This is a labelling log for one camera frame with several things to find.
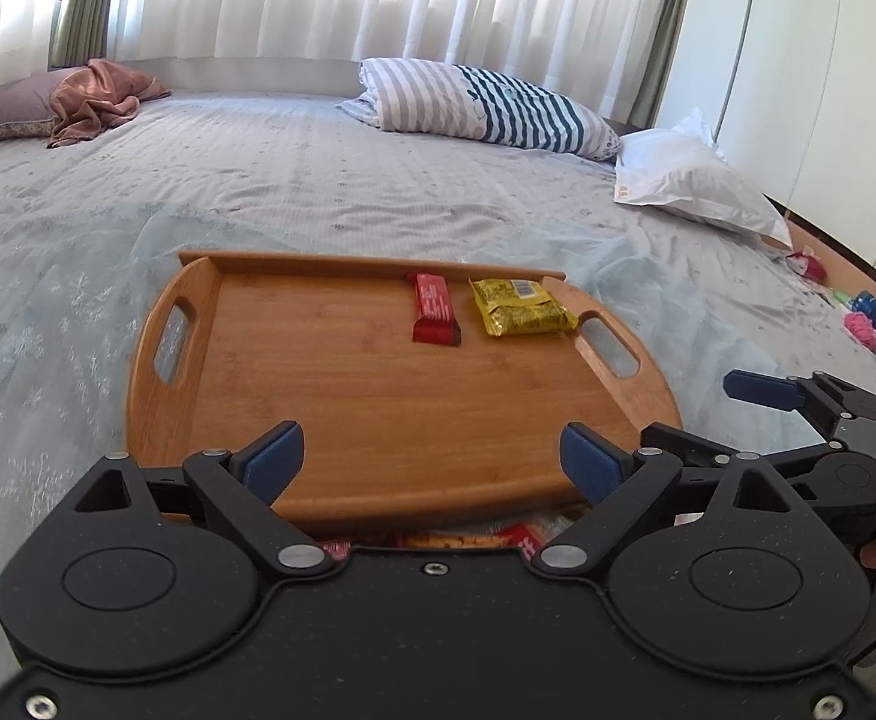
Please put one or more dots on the striped pillow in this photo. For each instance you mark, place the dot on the striped pillow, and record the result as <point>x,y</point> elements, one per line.
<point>473,103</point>

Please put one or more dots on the wooden serving tray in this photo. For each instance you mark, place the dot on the wooden serving tray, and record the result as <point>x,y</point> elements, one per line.
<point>398,434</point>

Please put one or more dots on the white sheer curtain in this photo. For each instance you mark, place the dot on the white sheer curtain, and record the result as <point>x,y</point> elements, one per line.
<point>378,7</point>

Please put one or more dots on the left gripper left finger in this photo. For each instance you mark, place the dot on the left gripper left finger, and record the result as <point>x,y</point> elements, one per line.
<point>236,491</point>

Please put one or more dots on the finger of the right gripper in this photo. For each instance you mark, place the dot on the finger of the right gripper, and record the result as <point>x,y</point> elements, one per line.
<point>820,390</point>
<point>658,440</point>

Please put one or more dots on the green drape left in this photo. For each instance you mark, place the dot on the green drape left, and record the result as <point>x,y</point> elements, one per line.
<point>80,33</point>

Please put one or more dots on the pink yarn toy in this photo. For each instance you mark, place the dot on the pink yarn toy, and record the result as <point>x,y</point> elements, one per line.
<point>861,329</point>

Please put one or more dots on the white pillow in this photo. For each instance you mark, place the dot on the white pillow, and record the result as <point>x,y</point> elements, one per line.
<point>680,170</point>

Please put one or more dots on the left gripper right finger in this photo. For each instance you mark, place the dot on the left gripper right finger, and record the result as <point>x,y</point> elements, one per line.
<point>622,489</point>

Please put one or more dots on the purple pillow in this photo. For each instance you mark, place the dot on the purple pillow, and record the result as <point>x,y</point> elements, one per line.
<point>25,106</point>

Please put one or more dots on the white wardrobe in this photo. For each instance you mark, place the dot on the white wardrobe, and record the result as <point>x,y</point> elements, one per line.
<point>789,88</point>

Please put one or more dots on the yellow snack packet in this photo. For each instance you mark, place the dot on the yellow snack packet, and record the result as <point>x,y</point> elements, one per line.
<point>519,307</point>

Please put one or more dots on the blue toy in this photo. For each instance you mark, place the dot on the blue toy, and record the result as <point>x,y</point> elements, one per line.
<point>865,303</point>

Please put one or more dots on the red white small pouch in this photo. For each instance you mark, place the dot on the red white small pouch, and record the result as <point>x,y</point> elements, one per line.
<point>807,265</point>

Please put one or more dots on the red snack bar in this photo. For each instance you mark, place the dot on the red snack bar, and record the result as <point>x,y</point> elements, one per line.
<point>436,322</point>

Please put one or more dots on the pink blanket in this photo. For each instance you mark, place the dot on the pink blanket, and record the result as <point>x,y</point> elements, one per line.
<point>99,96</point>

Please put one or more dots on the light blue bed sheet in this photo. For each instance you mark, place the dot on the light blue bed sheet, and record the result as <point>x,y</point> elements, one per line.
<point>90,233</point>

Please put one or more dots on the green drape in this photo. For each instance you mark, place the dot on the green drape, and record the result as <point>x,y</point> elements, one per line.
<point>80,33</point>
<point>660,58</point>

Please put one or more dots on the green drape right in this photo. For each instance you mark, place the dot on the green drape right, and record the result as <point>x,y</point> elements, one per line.
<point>660,58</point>

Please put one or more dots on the white red snack packet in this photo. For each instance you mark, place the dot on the white red snack packet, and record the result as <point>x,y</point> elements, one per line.
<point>527,537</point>

